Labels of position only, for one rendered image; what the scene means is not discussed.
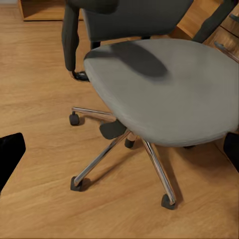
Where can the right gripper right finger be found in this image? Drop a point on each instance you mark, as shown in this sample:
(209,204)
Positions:
(231,148)

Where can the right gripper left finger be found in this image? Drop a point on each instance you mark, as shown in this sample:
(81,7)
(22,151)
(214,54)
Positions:
(12,148)

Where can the swivel chair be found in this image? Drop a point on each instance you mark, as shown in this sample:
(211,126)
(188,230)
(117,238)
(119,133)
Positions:
(169,92)

